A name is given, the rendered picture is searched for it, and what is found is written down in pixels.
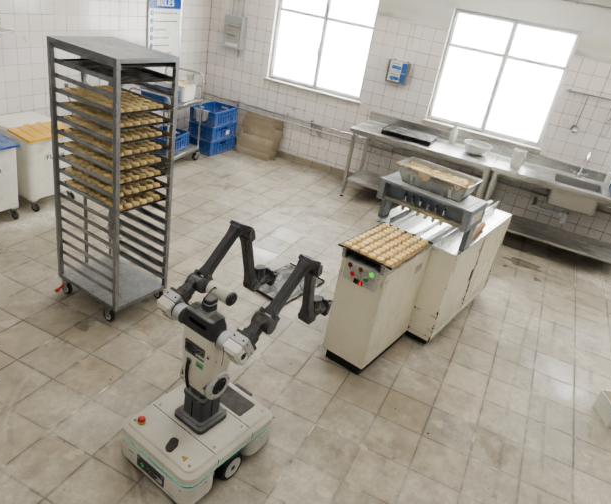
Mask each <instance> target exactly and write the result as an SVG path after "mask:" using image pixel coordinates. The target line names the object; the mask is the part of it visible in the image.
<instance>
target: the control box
mask: <svg viewBox="0 0 611 504"><path fill-rule="evenodd" d="M349 262H350V263H352V267H349V266H348V263H349ZM360 267H361V268H362V269H363V272H359V268H360ZM352 271H353V272H354V274H355V275H354V276H351V275H350V272H352ZM369 273H373V275H374V276H373V277H370V276H369ZM379 276H380V272H379V271H377V270H375V269H372V268H370V267H368V266H366V265H364V264H362V263H360V262H358V261H356V260H354V259H351V258H349V257H348V258H347V259H346V263H345V267H344V272H343V276H342V277H343V278H345V279H347V280H349V281H351V282H353V283H354V281H355V282H356V283H355V284H357V285H359V282H360V283H361V285H359V286H361V287H363V288H365V289H367V290H369V291H371V292H375V291H376V287H377V283H378V279H379ZM364 278H367V280H368V282H366V283H365V282H364V281H363V279H364ZM355 279H356V280H357V281H356V280H355Z"/></svg>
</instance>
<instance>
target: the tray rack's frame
mask: <svg viewBox="0 0 611 504"><path fill-rule="evenodd" d="M46 37H47V57H48V77H49V98H50V118H51V138H52V158H53V178H54V198H55V218H56V238H57V258H58V276H59V277H61V278H62V279H60V280H62V283H64V284H65V285H66V286H64V287H63V289H64V290H66V291H67V283H70V284H72V285H73V286H75V287H76V288H78V289H79V290H81V291H83V292H84V293H86V294H87V295H89V296H90V297H92V298H94V299H95V300H97V301H98V302H100V303H101V304H103V305H104V306H102V307H104V308H105V316H106V317H107V318H109V319H110V311H111V310H112V293H110V292H108V291H107V290H105V289H104V288H102V287H100V286H99V285H97V284H95V283H94V282H92V281H91V280H89V279H87V278H86V277H84V276H82V275H81V274H79V273H78V272H76V271H74V270H73V269H71V268H70V269H67V270H65V271H64V259H63V237H62V214H61V191H60V169H59V146H58V123H57V100H56V78H55V55H54V43H55V44H58V45H61V46H64V47H67V48H70V49H73V50H76V51H79V52H82V53H85V54H88V55H91V56H94V57H97V58H100V59H103V60H106V61H108V62H111V63H113V58H120V59H121V64H139V63H171V62H176V57H173V56H174V55H171V54H167V53H164V52H161V51H157V50H154V49H151V48H147V47H144V46H141V45H138V44H134V43H131V42H128V41H124V40H121V39H118V38H115V37H97V36H46ZM98 259H99V260H100V261H102V262H104V263H106V264H107V265H109V266H111V267H112V268H113V260H111V259H110V258H108V257H106V256H103V257H101V258H98ZM119 260H120V261H121V262H123V263H121V264H119V272H120V273H122V275H119V283H120V284H121V285H122V286H120V287H119V294H120V295H121V296H122V297H120V298H119V310H121V309H123V308H125V307H128V306H130V305H132V304H134V303H136V302H138V301H140V300H143V299H145V298H147V297H149V296H151V295H153V294H156V295H157V296H158V292H160V291H162V290H164V286H163V285H162V282H161V281H159V280H157V279H156V278H154V277H152V276H150V275H149V274H147V273H145V272H143V271H142V270H140V269H138V268H136V267H135V266H133V265H131V264H129V263H127V262H126V261H124V260H122V259H120V258H119ZM85 263H87V264H88V265H90V266H92V267H93V268H95V269H97V270H98V271H100V272H102V273H103V274H105V275H107V276H108V277H110V278H112V279H113V272H112V271H110V270H109V269H107V268H105V267H104V266H102V265H100V264H99V263H97V262H95V261H93V260H92V261H89V262H88V257H87V256H85ZM76 268H77V269H79V270H81V271H82V272H84V273H86V274H87V275H89V276H90V277H92V278H94V279H95V280H97V281H99V282H100V283H102V284H104V285H105V286H107V287H108V288H110V289H112V290H113V283H112V282H110V281H108V280H107V279H105V278H103V277H102V276H100V275H98V274H97V273H95V272H93V271H92V270H90V269H88V268H87V267H85V266H83V265H82V264H81V265H78V266H76Z"/></svg>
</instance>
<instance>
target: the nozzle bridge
mask: <svg viewBox="0 0 611 504"><path fill-rule="evenodd" d="M407 190H408V191H407ZM406 191H407V192H406ZM405 192H406V193H408V194H407V200H406V202H403V200H404V198H403V196H404V194H405ZM414 193H415V195H414V196H415V201H414V204H413V205H411V198H412V196H413V194H414ZM422 196H423V197H422ZM376 197H377V198H379V199H382V200H381V204H380V208H379V213H378V216H379V217H384V216H386V215H389V213H390V209H391V205H392V202H394V203H396V204H399V205H401V206H404V207H406V208H409V209H411V210H414V211H416V212H419V213H421V214H424V215H426V216H429V217H431V218H434V219H436V220H439V221H441V222H444V223H446V224H449V225H451V226H454V227H456V228H459V231H461V232H464V233H463V236H462V239H461V242H460V245H459V249H458V250H460V251H462V252H464V251H465V250H466V249H468V248H469V246H470V243H471V240H472V237H473V234H474V232H475V229H476V225H478V224H479V223H481V222H482V219H483V216H484V214H485V211H486V208H487V205H488V202H487V201H484V200H481V199H479V198H476V197H473V196H471V195H470V196H469V197H468V198H466V199H464V200H463V201H461V202H456V201H454V200H451V199H448V198H446V197H443V196H440V195H438V194H435V193H432V192H430V191H427V190H424V189H422V188H419V187H416V186H414V185H411V184H408V183H406V182H403V181H402V180H401V176H400V172H399V171H398V172H395V173H392V174H389V175H387V176H384V177H381V180H380V184H379V188H378V192H377V196H376ZM421 197H422V198H421ZM420 198H421V199H423V200H422V206H421V208H418V205H419V204H418V202H419V200H420ZM430 199H431V200H430ZM429 200H430V201H429ZM428 201H429V202H430V207H429V211H426V205H427V202H428ZM438 202H439V203H438ZM437 203H438V204H437ZM436 204H437V205H438V210H437V213H436V214H434V207H435V205H436ZM446 205H447V206H446ZM445 206H446V207H445ZM444 207H445V208H446V213H445V216H444V217H441V215H442V210H443V208H444Z"/></svg>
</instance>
